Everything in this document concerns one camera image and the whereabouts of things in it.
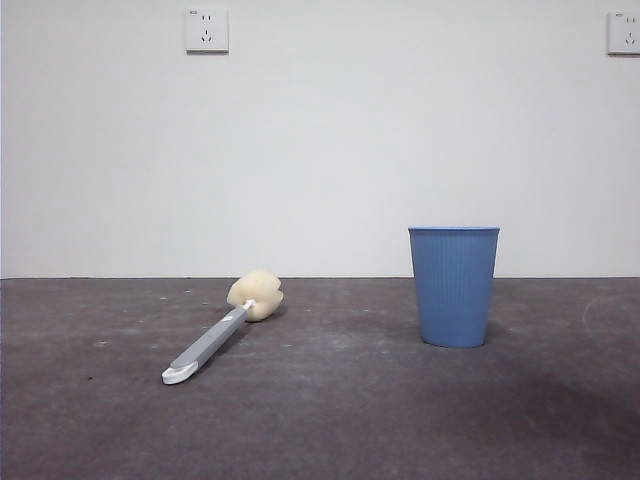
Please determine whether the blue ribbed plastic cup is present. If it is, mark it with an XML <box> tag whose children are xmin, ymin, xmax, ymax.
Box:
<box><xmin>407</xmin><ymin>225</ymin><xmax>501</xmax><ymax>349</ymax></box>

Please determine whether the grey-handled sponge cup brush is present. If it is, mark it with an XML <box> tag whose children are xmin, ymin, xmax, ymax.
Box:
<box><xmin>160</xmin><ymin>268</ymin><xmax>285</xmax><ymax>386</ymax></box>

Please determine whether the white wall socket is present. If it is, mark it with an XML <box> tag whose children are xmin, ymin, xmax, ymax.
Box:
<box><xmin>606</xmin><ymin>10</ymin><xmax>640</xmax><ymax>56</ymax></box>
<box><xmin>185</xmin><ymin>7</ymin><xmax>230</xmax><ymax>55</ymax></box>

